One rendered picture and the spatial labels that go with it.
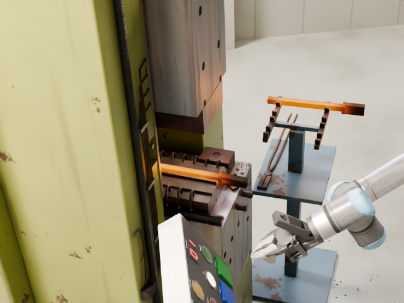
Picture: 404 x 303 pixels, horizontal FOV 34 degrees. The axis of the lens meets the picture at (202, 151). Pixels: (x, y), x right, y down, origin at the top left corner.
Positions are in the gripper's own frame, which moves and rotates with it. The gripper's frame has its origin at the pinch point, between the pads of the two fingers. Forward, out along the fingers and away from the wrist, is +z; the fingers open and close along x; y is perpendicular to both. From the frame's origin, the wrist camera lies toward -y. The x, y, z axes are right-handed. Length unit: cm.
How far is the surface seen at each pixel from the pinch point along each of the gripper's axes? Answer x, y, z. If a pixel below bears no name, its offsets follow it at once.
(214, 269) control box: -3.1, -5.0, 11.1
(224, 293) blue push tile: -11.3, -2.5, 10.4
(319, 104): 96, 33, -33
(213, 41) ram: 47, -43, -19
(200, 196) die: 39.6, 1.8, 15.0
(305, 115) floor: 229, 130, -11
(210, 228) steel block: 31.4, 9.8, 17.0
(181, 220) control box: 3.6, -21.2, 11.2
